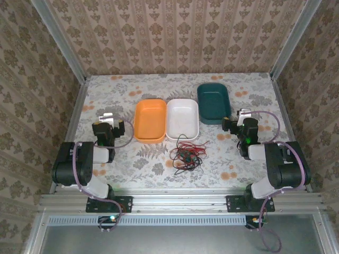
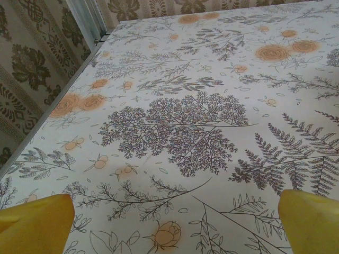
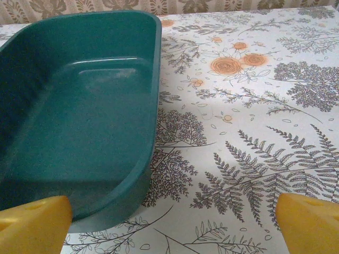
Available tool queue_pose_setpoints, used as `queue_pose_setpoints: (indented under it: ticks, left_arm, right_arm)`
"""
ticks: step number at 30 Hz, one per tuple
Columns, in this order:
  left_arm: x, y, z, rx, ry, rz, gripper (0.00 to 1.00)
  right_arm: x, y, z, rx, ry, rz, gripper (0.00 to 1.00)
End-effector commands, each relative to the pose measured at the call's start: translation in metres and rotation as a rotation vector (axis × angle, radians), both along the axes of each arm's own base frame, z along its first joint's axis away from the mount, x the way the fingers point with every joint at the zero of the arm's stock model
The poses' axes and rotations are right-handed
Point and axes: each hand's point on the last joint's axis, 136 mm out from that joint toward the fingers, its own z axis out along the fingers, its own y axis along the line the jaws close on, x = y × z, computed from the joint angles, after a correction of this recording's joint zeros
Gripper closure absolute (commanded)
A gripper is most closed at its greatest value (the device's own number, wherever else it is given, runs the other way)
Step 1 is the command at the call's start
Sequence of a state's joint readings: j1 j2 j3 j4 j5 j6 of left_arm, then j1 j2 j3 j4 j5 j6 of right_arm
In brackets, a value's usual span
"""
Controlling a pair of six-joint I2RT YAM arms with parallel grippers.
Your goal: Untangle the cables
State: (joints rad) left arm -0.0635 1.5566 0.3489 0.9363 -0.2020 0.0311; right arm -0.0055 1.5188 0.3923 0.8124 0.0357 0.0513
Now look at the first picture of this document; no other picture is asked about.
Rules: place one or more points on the orange plastic bin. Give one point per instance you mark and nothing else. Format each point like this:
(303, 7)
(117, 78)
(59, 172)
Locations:
(148, 119)

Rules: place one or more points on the white plastic bin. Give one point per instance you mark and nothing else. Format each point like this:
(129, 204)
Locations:
(182, 116)

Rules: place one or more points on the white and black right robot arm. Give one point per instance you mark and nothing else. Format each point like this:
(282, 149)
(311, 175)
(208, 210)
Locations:
(280, 169)

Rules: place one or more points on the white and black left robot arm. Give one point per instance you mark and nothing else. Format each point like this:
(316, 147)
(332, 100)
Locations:
(66, 169)

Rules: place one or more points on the teal plastic bin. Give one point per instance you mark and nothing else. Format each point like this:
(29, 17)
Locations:
(212, 100)

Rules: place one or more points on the floral table covering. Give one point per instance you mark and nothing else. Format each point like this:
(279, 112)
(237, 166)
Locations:
(148, 174)

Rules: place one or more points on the small circuit board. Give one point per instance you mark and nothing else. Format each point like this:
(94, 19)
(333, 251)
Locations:
(254, 219)
(108, 219)

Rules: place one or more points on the grey metal sheet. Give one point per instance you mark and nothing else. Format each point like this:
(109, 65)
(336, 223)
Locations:
(172, 240)

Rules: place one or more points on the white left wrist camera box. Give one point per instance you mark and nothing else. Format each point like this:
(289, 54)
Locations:
(107, 117)

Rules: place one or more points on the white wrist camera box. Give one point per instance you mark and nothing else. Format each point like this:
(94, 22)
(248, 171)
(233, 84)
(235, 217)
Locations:
(243, 112)
(107, 117)

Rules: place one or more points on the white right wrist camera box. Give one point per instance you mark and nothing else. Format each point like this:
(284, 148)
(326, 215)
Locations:
(243, 112)

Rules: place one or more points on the aluminium table side rail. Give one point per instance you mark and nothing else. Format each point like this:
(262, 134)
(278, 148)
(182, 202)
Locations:
(293, 123)
(76, 111)

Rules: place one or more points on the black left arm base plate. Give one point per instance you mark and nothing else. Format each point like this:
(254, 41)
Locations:
(124, 203)

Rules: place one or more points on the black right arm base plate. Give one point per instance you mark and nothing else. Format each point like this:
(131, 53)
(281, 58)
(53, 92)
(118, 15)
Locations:
(234, 203)

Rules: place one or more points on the aluminium cross rail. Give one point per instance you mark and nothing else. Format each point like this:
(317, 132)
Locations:
(180, 201)

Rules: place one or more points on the aluminium corner post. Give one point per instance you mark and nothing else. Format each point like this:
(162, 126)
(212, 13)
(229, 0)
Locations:
(294, 39)
(61, 42)

